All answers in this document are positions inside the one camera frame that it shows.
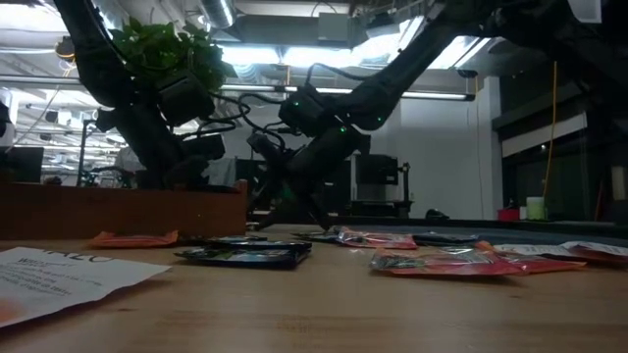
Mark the green plant in black pot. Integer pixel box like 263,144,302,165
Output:
108,16,237,94

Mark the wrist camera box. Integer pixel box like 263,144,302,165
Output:
182,131,228,162
246,130,287,164

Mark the ceiling strip light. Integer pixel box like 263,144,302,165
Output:
218,82,476,102

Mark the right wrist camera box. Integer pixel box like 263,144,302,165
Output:
246,130,287,164

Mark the yellow hanging cable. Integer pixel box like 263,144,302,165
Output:
541,61,559,198

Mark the brown wooden box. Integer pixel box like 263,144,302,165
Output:
0,179,250,241

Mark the black cabinet machine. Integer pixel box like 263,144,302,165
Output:
355,154,414,218

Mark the silver ceiling duct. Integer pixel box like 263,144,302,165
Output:
198,0,237,29

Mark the black computer monitor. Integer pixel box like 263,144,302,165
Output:
0,145,45,184

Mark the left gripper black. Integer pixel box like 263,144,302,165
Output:
122,122,213,191

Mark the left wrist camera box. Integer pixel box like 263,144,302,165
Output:
182,131,228,162

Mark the black aluminium table frame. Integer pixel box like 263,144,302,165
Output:
247,213,628,235

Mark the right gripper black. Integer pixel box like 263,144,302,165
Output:
254,126,373,233

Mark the pale green cup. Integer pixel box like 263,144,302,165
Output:
525,196,547,222

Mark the hanging cable reel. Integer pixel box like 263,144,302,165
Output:
53,34,90,64

